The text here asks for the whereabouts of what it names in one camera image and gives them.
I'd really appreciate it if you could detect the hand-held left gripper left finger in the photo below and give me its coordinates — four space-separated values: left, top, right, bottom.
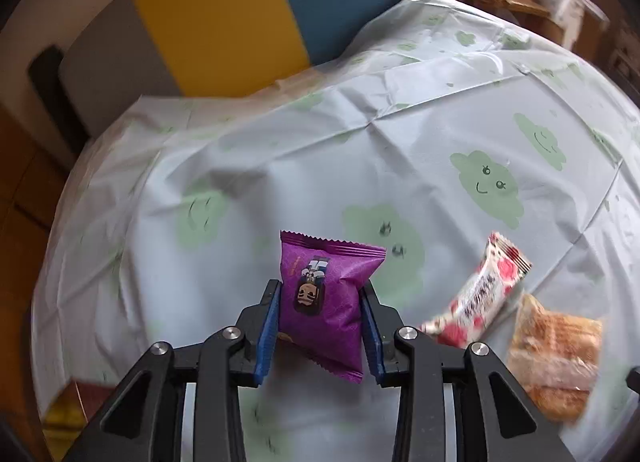
65 279 282 462

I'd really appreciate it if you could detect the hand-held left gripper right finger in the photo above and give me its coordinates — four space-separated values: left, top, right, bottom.
361 284 576 462

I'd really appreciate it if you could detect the purple snack packet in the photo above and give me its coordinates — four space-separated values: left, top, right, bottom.
279 230 387 384

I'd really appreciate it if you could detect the maroon gift box gold inside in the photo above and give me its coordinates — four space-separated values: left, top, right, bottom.
42 379 118 462

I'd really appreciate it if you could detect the white pink floral snack packet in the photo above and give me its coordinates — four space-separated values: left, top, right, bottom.
419 232 532 349

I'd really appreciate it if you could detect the clear orange pastry packet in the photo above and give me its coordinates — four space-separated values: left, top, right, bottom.
506 293 604 424

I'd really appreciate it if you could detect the pale cloud print tablecloth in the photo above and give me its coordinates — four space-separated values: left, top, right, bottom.
30 0 640 462

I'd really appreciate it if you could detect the grey chair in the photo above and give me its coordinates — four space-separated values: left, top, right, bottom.
57 0 183 139

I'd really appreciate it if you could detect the yellow chair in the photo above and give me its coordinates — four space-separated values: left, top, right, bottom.
131 0 313 98

